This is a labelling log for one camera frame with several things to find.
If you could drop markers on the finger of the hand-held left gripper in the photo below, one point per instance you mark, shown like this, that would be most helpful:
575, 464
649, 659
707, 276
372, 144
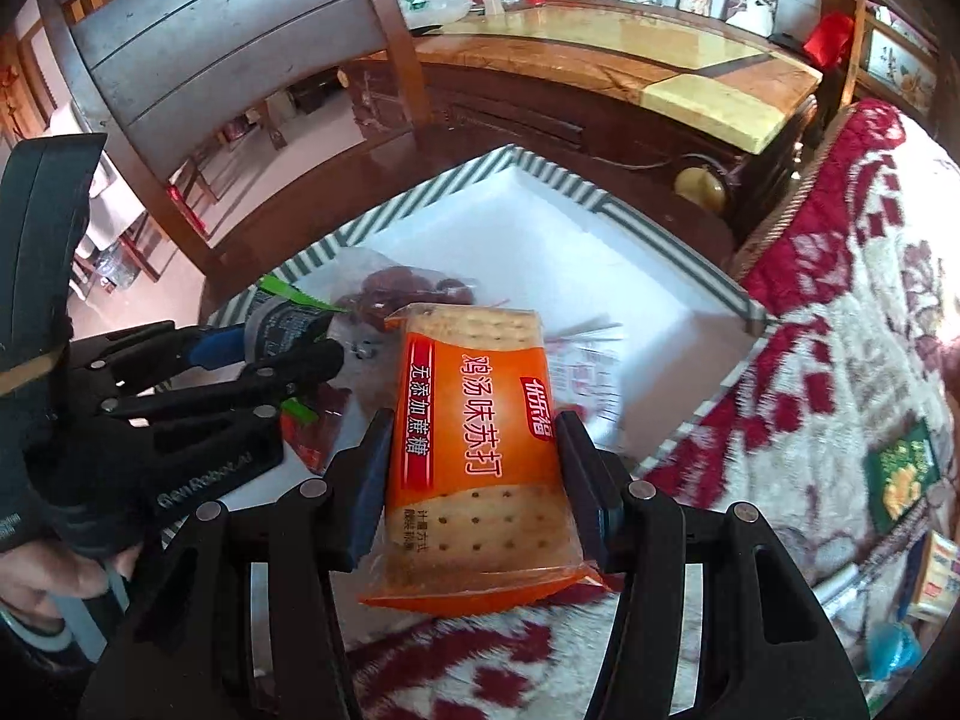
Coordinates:
214, 349
300, 367

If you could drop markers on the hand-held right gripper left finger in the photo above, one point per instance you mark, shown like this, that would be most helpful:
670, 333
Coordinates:
371, 487

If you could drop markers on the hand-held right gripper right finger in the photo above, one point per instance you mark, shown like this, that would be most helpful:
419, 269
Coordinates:
589, 480

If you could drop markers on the dark green snack packet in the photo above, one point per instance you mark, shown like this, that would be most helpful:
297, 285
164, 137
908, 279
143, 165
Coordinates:
289, 319

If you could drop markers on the orange cracker packet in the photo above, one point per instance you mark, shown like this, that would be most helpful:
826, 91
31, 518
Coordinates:
480, 465

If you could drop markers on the white red-print snack packet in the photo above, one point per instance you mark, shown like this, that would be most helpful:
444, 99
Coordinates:
592, 364

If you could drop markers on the clear bag of red dates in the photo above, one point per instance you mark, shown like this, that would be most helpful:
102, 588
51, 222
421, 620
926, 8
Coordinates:
397, 289

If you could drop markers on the striped cardboard box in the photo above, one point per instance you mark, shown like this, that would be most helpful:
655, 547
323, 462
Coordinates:
525, 240

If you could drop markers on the green cracker packet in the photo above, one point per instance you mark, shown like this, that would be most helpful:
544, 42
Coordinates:
900, 472

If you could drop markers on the blue candy packet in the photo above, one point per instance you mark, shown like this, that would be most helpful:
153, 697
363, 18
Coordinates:
892, 649

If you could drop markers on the clear-wrapped cake packet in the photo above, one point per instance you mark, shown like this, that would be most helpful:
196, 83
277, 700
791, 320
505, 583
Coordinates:
937, 570

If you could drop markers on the person's left hand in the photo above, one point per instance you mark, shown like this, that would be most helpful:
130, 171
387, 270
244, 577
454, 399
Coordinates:
67, 525

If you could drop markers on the red snack packet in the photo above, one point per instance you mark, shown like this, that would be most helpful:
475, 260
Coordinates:
319, 439

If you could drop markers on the floral fleece blanket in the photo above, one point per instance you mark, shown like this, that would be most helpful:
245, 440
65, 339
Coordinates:
825, 360

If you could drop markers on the wooden chair grey back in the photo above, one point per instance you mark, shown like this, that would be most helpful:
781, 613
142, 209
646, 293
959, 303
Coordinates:
225, 37

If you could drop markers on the yellow round ornament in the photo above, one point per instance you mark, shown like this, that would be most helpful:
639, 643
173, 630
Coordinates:
701, 184

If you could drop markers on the marble-top wooden table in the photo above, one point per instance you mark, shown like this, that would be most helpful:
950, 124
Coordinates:
600, 37

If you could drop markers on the red cloth bag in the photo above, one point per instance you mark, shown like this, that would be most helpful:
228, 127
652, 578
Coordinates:
829, 37

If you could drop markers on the small photo frame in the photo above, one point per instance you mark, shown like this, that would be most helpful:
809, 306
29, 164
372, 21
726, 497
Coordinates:
695, 2

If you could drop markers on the wedding photo frame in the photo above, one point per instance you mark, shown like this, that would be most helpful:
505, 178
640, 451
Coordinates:
751, 6

